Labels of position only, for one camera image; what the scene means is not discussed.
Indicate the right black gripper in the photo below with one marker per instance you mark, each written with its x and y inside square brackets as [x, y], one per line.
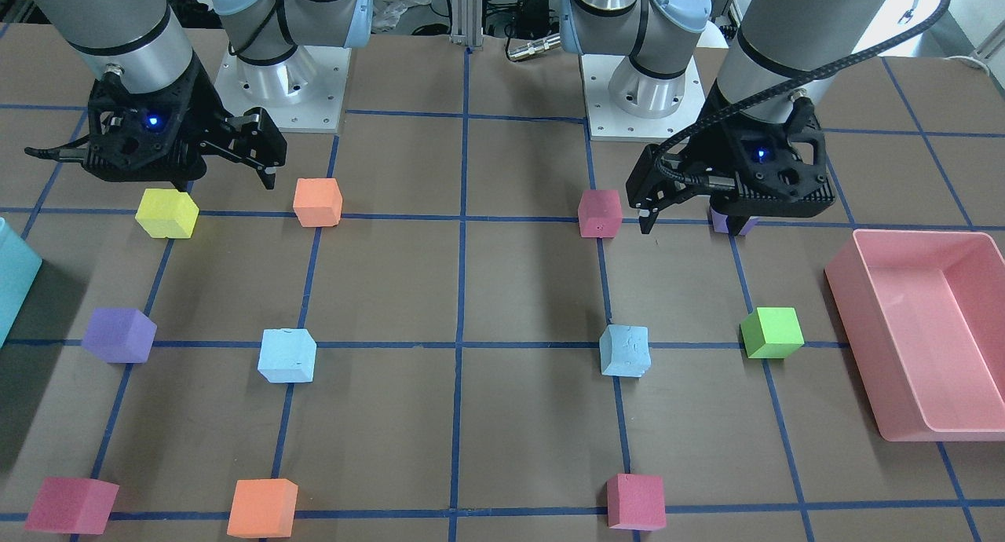
[206, 120]

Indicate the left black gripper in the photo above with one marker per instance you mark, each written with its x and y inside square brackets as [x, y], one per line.
[701, 151]

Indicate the light blue block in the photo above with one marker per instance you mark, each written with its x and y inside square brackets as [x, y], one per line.
[288, 355]
[624, 351]

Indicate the orange block near right arm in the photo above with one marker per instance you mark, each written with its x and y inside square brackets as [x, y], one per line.
[317, 202]

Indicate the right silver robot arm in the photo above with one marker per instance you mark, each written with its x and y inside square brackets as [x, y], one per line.
[146, 40]

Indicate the red block near left arm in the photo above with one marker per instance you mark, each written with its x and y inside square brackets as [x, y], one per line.
[599, 214]

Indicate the purple block under left gripper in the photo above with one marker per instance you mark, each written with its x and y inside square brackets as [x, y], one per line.
[732, 225]

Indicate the yellow foam block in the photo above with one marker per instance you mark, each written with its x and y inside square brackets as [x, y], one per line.
[167, 213]

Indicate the green foam block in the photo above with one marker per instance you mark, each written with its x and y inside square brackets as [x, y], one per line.
[771, 333]

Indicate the cyan plastic bin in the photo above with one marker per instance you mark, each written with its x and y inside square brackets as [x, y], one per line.
[19, 267]

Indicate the pink plastic bin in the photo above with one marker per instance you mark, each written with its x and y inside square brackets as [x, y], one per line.
[923, 312]

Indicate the red block front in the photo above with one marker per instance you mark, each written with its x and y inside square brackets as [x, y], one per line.
[636, 502]
[68, 505]

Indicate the orange block front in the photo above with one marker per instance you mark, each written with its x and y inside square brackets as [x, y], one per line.
[263, 509]

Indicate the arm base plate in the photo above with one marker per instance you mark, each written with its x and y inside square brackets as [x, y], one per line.
[314, 94]
[619, 109]

